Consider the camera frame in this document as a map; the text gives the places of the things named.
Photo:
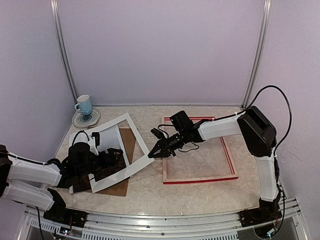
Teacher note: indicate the left aluminium corner post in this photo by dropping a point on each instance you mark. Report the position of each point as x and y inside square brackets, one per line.
[54, 5]

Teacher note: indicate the light blue mug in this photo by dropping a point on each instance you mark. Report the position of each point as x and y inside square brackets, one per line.
[83, 105]

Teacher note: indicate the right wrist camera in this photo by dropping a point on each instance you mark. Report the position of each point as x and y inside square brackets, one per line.
[158, 133]

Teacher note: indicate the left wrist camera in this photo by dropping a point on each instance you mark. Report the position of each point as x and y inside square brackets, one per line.
[96, 136]

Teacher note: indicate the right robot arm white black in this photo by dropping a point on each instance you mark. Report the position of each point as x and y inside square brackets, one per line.
[260, 137]

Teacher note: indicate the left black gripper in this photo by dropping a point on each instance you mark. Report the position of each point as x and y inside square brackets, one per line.
[110, 151]

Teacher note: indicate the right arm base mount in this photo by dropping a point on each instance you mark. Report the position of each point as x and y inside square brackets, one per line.
[256, 216]

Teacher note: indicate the striped round plate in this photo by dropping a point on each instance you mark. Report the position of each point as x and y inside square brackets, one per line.
[82, 121]

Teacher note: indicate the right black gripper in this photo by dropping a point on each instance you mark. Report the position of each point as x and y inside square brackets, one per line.
[166, 148]

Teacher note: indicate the aluminium corner post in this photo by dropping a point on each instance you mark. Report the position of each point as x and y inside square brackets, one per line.
[54, 5]
[259, 52]

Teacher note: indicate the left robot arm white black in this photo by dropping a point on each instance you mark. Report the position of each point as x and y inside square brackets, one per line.
[30, 182]

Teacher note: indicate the white mat board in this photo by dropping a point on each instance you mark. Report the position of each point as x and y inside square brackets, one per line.
[140, 150]

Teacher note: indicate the red landscape photo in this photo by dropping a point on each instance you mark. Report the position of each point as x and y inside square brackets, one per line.
[105, 171]

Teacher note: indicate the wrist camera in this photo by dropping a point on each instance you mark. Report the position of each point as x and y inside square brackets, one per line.
[96, 136]
[158, 133]

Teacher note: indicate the white foam sheet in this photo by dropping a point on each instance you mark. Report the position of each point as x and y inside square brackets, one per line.
[110, 180]

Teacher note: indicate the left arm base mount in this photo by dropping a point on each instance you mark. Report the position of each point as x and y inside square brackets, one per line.
[67, 216]

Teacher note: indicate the aluminium front rail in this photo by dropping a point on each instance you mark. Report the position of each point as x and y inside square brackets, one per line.
[212, 226]

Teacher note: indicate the right aluminium corner post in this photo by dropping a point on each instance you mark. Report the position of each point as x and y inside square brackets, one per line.
[259, 52]

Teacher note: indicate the brown backing board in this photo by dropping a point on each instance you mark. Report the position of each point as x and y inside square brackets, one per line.
[129, 141]

